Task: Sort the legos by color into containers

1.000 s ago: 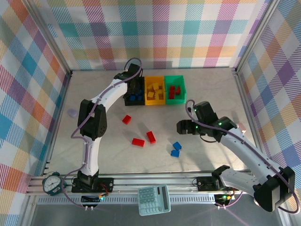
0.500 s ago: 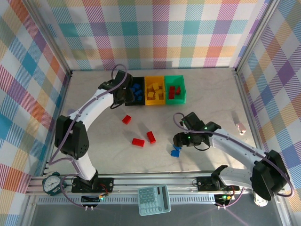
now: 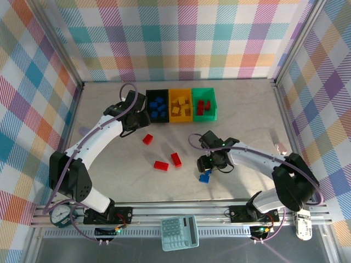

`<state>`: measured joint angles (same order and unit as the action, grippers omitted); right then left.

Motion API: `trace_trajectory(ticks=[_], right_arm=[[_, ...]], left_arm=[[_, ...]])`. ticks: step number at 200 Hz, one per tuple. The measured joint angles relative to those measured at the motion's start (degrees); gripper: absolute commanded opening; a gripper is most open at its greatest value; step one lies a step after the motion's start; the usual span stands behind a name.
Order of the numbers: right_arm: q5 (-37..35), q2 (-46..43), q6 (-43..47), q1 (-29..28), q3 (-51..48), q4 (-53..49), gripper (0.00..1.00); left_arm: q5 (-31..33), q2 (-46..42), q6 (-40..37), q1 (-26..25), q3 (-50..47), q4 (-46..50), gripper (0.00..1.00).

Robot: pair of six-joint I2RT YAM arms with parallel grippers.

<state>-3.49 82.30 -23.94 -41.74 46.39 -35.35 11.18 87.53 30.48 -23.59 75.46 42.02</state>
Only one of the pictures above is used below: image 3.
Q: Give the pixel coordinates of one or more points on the blue lego brick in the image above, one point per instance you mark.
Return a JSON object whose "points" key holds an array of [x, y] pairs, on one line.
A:
{"points": [[163, 113], [157, 99], [161, 107], [155, 113], [152, 105], [204, 178], [208, 172]]}

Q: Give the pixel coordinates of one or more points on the long yellow lego brick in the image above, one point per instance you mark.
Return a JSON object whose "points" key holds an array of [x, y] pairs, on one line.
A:
{"points": [[181, 100]]}

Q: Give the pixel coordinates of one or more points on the red lego brick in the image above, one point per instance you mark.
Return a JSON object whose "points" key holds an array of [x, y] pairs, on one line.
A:
{"points": [[147, 139], [201, 104], [200, 111], [161, 165], [208, 105], [176, 159]]}

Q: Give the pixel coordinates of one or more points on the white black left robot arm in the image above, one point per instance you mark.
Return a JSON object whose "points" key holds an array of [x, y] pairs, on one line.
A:
{"points": [[93, 139]]}

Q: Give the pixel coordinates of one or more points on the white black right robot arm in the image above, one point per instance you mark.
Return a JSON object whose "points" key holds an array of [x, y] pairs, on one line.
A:
{"points": [[255, 159]]}

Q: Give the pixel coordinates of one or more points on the black plastic bin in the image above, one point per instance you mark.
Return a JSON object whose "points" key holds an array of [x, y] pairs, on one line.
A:
{"points": [[149, 94]]}

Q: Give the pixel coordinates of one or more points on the yellow plastic bin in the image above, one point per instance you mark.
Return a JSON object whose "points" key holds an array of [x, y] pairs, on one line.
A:
{"points": [[181, 119]]}

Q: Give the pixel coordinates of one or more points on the green plastic bin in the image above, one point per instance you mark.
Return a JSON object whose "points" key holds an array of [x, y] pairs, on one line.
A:
{"points": [[211, 116]]}

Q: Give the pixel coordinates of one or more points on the small purple oval object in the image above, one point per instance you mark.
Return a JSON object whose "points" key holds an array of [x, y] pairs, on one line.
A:
{"points": [[82, 130]]}

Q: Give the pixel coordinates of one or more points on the light teal calculator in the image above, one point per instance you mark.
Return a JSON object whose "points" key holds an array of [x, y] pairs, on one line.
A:
{"points": [[179, 233]]}

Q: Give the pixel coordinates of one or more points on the black connector board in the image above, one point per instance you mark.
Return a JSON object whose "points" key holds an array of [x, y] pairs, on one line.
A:
{"points": [[260, 231], [105, 233]]}

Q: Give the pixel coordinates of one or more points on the white printed bottle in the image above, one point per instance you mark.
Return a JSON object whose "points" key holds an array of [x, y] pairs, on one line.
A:
{"points": [[303, 224]]}

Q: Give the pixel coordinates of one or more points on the dark green alarm clock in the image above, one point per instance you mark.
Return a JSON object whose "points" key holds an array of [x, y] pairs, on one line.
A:
{"points": [[59, 216]]}

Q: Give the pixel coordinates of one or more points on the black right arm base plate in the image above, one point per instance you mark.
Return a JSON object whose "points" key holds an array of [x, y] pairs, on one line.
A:
{"points": [[238, 212]]}

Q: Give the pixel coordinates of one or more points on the aluminium mounting rail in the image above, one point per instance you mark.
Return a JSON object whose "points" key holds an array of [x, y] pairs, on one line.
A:
{"points": [[164, 211]]}

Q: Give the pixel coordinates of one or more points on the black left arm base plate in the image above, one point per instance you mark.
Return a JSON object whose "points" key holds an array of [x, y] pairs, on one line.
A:
{"points": [[124, 213]]}

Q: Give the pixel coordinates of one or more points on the aluminium frame post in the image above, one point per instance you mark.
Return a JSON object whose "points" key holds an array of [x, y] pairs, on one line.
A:
{"points": [[55, 41], [299, 41]]}

